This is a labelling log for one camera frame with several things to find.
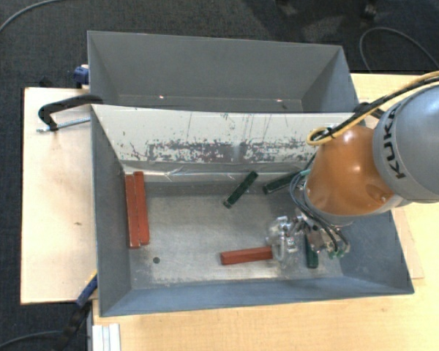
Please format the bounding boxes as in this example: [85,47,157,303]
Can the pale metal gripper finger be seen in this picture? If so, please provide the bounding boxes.
[266,216,297,247]
[274,234,300,269]

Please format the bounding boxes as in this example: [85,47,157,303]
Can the dark green flat block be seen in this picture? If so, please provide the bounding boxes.
[262,171,305,196]
[222,170,260,209]
[305,233,320,269]

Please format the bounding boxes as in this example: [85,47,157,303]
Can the red-brown flat block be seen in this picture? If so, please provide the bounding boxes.
[132,170,151,246]
[219,246,274,266]
[124,174,141,249]

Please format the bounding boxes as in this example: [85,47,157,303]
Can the grey metal bin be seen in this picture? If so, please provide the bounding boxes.
[86,30,415,317]

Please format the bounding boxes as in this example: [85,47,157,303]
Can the pale wood flat board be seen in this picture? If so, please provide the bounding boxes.
[20,87,425,306]

